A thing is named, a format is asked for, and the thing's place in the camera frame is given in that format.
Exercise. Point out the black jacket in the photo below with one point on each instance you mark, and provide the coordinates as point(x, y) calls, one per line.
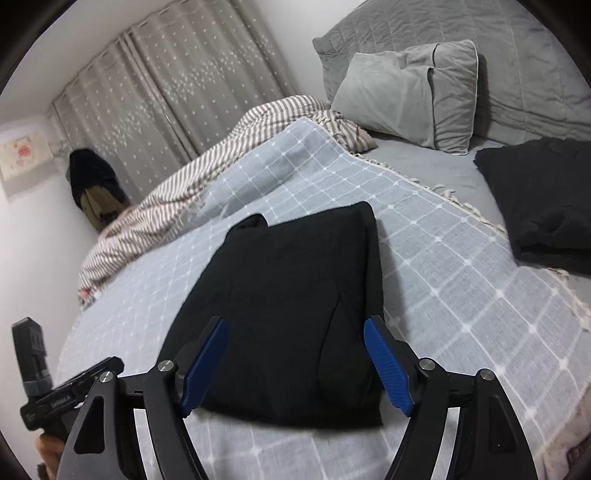
point(286, 286)

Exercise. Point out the grey quilted headboard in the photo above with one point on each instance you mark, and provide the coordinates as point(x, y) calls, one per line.
point(521, 46)

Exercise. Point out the grey pillow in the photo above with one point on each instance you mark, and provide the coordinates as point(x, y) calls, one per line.
point(392, 92)

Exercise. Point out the person's left hand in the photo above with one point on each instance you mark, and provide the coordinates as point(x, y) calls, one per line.
point(50, 454)

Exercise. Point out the striped duvet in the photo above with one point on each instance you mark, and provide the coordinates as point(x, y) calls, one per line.
point(184, 184)

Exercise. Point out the light blue grid blanket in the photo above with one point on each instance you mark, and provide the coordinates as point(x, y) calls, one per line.
point(438, 277)

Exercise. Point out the hanging olive garment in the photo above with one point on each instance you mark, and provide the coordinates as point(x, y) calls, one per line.
point(99, 207)

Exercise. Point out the folded black garment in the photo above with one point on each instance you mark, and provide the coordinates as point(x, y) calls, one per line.
point(540, 198)

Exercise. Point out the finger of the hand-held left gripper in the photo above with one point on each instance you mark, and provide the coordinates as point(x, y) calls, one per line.
point(113, 363)

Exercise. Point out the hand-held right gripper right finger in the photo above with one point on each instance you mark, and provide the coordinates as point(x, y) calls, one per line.
point(388, 369)

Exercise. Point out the grey bed sheet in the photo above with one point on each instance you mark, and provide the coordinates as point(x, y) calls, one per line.
point(429, 161)

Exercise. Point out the hanging black garment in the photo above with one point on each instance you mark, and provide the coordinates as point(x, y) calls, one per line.
point(92, 170)

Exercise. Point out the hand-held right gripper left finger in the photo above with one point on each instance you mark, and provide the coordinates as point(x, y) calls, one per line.
point(203, 369)

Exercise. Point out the grey star-print curtain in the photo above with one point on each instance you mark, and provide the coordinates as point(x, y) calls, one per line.
point(184, 83)

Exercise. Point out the wall picture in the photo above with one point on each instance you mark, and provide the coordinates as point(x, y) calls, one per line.
point(25, 154)

